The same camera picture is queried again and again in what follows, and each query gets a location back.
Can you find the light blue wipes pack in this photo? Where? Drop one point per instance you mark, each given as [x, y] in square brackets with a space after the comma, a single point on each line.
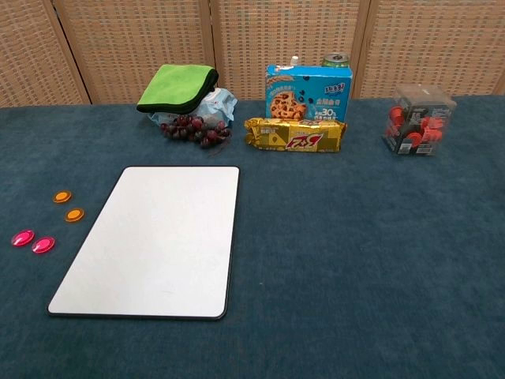
[217, 104]

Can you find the gold cracker packet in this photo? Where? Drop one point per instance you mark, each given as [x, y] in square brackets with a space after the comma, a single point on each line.
[292, 136]

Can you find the green soda can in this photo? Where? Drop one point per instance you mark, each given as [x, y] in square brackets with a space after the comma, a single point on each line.
[336, 60]

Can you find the blue felt table cover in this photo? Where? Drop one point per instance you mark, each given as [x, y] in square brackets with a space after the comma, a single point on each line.
[355, 237]

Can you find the blue cookie box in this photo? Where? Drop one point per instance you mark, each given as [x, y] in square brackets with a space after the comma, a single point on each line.
[315, 91]

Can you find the clear box of red clips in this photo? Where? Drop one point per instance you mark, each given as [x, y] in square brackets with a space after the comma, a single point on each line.
[418, 122]

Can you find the dark red grape bunch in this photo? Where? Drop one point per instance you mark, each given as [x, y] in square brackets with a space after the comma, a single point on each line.
[189, 128]

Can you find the green folded cloth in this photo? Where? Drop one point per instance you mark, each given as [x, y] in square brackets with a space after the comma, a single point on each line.
[173, 85]

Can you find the pink disc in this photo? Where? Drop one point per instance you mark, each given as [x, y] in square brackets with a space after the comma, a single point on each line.
[23, 238]
[43, 245]

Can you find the orange disc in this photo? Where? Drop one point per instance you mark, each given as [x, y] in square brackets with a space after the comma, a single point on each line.
[74, 215]
[62, 196]

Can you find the small white bottle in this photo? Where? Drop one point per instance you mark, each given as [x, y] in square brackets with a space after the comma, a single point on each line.
[294, 60]

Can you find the woven folding screen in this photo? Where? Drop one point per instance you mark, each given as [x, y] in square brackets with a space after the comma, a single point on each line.
[118, 39]

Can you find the white magnetic board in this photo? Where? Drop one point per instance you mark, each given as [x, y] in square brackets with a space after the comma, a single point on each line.
[150, 237]

